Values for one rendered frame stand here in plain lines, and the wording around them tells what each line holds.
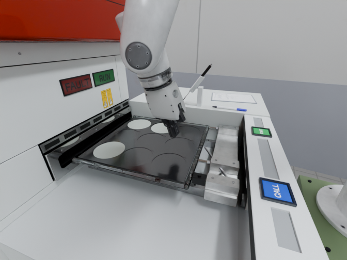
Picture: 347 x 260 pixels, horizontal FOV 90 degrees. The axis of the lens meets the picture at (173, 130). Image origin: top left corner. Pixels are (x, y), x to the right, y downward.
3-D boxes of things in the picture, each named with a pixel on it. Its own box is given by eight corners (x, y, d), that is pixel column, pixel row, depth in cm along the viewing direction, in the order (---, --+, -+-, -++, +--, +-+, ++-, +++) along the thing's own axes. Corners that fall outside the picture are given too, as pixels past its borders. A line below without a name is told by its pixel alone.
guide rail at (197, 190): (88, 167, 61) (86, 160, 60) (92, 164, 63) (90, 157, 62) (235, 205, 47) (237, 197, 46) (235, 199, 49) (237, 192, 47)
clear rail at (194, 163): (183, 190, 43) (183, 186, 42) (206, 127, 75) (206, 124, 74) (188, 192, 43) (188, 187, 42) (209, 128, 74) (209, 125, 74)
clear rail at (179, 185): (71, 162, 53) (69, 158, 52) (75, 159, 54) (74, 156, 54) (188, 192, 43) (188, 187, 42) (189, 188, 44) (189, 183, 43)
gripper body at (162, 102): (180, 72, 43) (190, 110, 49) (151, 74, 49) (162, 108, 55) (163, 85, 39) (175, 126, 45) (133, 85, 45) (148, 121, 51)
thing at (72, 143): (52, 180, 52) (42, 154, 48) (130, 123, 89) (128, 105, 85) (57, 181, 52) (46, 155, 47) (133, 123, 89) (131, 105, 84)
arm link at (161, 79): (177, 63, 42) (180, 75, 44) (152, 66, 48) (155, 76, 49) (157, 78, 37) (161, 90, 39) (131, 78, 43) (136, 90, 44)
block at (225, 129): (217, 133, 72) (218, 127, 70) (218, 129, 75) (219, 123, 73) (237, 136, 70) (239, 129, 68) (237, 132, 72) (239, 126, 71)
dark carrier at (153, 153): (77, 158, 54) (77, 157, 54) (133, 117, 83) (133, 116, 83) (184, 184, 44) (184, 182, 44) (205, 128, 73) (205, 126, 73)
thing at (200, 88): (188, 106, 77) (189, 75, 71) (190, 103, 80) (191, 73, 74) (201, 107, 75) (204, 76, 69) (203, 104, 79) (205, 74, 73)
